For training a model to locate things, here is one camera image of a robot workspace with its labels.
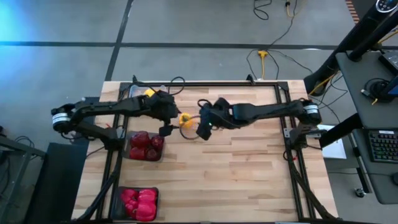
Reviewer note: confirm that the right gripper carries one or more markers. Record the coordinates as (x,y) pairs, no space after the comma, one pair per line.
(217,115)

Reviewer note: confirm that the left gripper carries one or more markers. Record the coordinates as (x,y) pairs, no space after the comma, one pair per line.
(164,107)

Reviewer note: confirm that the yellow bell pepper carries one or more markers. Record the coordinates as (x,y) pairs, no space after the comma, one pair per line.
(186,120)
(150,92)

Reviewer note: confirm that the dark red apple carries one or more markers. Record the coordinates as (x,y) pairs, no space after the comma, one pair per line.
(157,143)
(152,155)

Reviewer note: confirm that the brown round item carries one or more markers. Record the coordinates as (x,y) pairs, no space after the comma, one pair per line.
(140,139)

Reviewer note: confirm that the red bell pepper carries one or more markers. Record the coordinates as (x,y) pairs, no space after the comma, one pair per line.
(148,195)
(145,212)
(129,196)
(130,208)

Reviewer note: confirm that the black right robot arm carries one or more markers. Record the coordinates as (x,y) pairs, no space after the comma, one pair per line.
(267,109)

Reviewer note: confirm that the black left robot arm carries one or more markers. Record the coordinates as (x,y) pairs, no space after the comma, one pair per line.
(102,107)

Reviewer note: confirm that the grey plastic basket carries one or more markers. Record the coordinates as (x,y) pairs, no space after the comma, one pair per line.
(125,149)
(115,205)

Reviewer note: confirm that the clear plastic bin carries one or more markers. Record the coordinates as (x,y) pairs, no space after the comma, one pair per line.
(136,91)

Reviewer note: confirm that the yellow power splitter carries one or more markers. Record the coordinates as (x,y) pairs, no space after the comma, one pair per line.
(262,62)

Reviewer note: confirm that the black floor box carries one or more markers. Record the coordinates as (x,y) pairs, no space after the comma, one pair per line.
(59,183)

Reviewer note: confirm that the white paper sheet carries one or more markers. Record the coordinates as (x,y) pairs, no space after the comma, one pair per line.
(335,149)

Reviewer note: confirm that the dark metal shelf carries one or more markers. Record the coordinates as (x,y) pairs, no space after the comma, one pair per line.
(18,149)

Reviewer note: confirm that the grey office desk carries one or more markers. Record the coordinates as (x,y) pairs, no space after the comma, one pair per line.
(357,93)

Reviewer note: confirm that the black stand pole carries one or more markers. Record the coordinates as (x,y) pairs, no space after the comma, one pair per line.
(373,39)
(348,46)

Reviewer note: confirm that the black caster wheel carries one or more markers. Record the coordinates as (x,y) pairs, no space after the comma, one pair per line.
(360,193)

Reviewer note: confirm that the black backlit keyboard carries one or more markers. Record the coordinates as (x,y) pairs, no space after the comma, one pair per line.
(384,146)

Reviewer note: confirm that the dark laptop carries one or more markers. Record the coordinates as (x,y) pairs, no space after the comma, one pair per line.
(390,60)

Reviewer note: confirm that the black aluminium table frame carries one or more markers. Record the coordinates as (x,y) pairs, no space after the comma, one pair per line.
(217,84)

